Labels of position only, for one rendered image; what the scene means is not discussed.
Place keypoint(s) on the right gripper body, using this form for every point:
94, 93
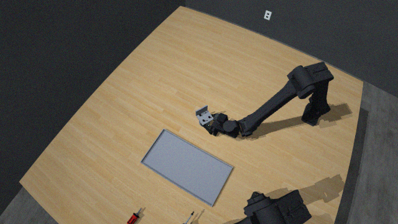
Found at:
212, 128

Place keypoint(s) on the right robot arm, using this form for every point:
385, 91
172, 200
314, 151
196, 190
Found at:
302, 83

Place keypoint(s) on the red screwdriver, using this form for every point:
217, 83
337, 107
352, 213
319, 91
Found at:
133, 218

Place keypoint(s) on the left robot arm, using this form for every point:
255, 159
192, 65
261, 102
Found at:
288, 209

